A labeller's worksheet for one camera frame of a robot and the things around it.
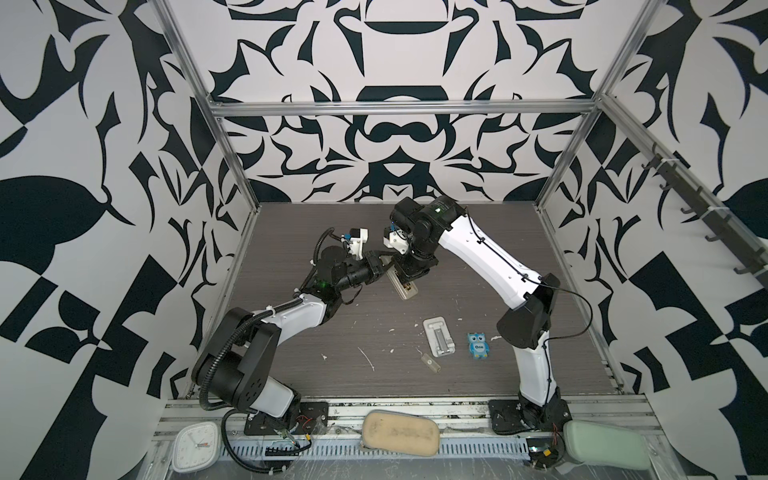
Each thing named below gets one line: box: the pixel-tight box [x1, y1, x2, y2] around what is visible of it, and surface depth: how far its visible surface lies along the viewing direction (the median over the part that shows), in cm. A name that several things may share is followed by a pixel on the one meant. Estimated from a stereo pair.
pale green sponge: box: [563, 420, 651, 470], surface depth 70 cm
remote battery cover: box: [421, 353, 441, 373], surface depth 85 cm
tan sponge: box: [361, 410, 440, 456], surface depth 70 cm
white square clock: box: [172, 421, 221, 473], surface depth 70 cm
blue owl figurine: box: [468, 332, 490, 359], surface depth 86 cm
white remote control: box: [386, 266, 418, 300], surface depth 77 cm
